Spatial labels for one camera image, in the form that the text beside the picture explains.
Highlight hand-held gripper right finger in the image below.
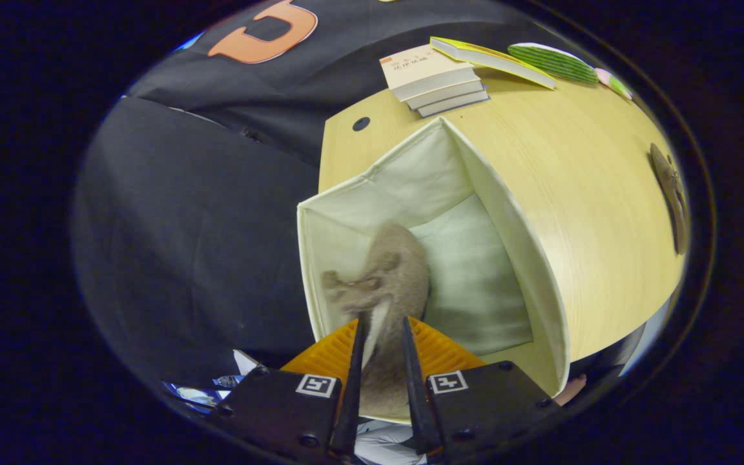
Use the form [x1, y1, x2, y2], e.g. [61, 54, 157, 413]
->
[400, 315, 561, 460]

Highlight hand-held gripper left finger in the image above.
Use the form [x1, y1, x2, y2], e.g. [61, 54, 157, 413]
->
[207, 313, 367, 462]

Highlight brown fuzzy slipper shoe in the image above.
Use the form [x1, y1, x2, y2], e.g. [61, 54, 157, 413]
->
[320, 222, 431, 417]
[648, 142, 689, 256]

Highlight pale fabric storage box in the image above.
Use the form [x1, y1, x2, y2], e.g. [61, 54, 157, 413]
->
[296, 116, 572, 424]

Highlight pale grey cloth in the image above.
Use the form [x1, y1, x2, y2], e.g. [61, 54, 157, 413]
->
[354, 418, 428, 465]

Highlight white papers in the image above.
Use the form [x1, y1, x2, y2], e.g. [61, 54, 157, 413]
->
[233, 349, 263, 377]

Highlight black backdrop cloth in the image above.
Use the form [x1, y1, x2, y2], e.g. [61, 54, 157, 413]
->
[75, 0, 541, 395]

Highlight white paperback book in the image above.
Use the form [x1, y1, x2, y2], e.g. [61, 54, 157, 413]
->
[404, 77, 486, 110]

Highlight beige cover book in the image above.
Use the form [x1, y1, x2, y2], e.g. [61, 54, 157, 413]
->
[380, 44, 481, 102]

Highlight yellow book with red emblem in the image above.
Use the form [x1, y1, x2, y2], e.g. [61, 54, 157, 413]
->
[429, 36, 558, 90]

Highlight watermelon slice plush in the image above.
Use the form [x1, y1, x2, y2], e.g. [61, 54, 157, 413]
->
[508, 43, 600, 85]

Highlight pink and green plush toy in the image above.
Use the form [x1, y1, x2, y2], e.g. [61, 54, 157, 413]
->
[595, 67, 634, 101]

